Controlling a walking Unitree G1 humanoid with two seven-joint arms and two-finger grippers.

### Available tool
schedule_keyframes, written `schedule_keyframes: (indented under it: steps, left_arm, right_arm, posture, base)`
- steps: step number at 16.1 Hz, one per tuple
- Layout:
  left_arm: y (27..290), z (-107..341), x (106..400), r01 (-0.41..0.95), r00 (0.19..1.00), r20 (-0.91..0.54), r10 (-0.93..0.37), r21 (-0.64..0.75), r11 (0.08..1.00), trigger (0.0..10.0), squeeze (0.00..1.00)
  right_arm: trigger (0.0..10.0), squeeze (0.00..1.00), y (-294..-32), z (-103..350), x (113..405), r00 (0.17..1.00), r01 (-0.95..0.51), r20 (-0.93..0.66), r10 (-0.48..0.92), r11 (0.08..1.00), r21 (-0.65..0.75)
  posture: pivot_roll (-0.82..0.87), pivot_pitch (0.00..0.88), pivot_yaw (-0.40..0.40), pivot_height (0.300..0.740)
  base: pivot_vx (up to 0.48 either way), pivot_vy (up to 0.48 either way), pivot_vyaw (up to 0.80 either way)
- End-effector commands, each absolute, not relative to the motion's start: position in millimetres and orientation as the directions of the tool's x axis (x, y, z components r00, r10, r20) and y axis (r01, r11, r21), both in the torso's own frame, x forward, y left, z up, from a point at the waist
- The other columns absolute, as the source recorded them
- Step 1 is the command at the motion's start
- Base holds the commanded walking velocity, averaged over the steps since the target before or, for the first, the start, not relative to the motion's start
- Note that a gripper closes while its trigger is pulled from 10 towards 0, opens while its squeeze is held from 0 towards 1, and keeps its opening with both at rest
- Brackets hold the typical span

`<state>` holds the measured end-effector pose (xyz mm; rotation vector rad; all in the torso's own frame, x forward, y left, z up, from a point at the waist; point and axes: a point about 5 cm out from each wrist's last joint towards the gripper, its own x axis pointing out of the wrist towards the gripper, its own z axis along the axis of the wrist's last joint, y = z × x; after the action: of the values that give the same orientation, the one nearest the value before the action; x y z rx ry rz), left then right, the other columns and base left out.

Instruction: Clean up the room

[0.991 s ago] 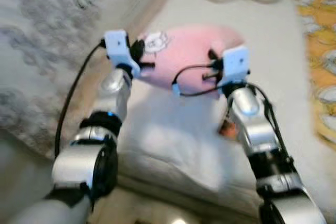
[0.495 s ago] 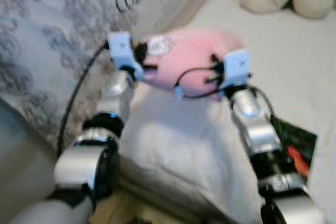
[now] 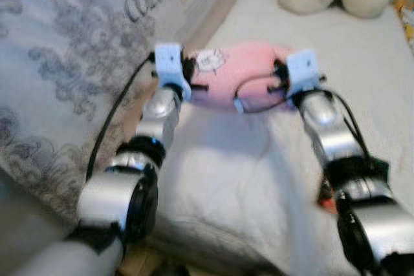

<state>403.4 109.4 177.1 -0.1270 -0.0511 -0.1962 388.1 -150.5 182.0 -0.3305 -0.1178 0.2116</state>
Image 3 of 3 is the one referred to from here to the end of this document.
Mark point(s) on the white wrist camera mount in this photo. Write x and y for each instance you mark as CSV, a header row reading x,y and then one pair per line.
x,y
169,63
303,68

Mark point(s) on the yellow cartoon blanket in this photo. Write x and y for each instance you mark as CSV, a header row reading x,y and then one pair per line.
x,y
406,21

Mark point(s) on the pink pillow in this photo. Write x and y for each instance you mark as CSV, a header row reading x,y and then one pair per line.
x,y
242,69

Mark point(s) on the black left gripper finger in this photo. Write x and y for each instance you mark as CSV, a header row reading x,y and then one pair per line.
x,y
199,86

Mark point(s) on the dark glossy magazine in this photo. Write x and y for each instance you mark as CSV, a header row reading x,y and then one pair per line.
x,y
381,169

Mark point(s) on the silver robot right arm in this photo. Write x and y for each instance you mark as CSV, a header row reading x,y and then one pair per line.
x,y
323,121

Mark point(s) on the white quilted mattress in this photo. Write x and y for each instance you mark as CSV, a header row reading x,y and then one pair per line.
x,y
259,172

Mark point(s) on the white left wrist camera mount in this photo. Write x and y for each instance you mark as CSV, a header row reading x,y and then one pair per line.
x,y
169,63

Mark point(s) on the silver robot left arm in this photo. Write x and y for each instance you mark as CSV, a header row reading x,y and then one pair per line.
x,y
116,198

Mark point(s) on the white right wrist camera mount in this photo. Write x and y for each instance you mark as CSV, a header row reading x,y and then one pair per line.
x,y
303,68

